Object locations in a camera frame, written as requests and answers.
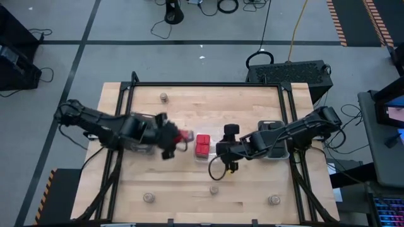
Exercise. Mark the black pole stand base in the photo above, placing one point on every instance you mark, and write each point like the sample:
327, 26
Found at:
173, 12

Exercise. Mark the computer monitor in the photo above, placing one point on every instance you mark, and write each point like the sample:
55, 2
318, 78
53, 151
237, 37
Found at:
391, 110

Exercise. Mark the black keyboard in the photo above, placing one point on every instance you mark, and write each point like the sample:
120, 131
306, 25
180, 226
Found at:
389, 211

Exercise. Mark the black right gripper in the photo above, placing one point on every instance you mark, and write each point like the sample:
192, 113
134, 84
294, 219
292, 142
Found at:
232, 148

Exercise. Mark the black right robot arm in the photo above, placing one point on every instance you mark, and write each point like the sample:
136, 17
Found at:
284, 132

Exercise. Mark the red-lidded smoked paprika tin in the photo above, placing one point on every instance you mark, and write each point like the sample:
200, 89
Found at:
203, 139
184, 135
202, 151

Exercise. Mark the dark grey plastic bin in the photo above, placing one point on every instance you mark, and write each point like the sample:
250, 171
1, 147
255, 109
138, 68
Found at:
139, 150

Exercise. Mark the hazard-striped black floor mat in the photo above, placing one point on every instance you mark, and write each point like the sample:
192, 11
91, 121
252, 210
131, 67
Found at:
60, 195
356, 19

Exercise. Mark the white plastic bin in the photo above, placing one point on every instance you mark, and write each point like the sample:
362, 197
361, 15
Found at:
260, 154

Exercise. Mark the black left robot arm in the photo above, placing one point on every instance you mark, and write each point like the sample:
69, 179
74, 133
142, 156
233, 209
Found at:
104, 124

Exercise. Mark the grey desk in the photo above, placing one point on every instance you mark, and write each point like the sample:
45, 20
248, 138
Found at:
388, 157

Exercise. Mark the black aluminium table frame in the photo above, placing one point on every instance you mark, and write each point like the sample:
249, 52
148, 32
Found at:
205, 84

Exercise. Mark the clear plastic bin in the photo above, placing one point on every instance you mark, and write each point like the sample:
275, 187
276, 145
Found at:
197, 160

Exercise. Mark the cork-topped glass spice jar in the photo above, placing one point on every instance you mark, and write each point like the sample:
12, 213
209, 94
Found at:
163, 97
148, 197
274, 200
214, 189

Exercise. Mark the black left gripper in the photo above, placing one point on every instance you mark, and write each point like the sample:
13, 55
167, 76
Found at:
164, 135

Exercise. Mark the silver arm base clamp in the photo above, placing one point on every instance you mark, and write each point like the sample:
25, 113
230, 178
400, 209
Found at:
89, 136

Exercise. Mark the black equipment case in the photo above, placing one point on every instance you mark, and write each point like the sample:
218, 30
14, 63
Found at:
15, 63

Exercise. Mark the black perforated computer tower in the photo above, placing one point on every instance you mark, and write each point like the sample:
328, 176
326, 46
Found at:
288, 75

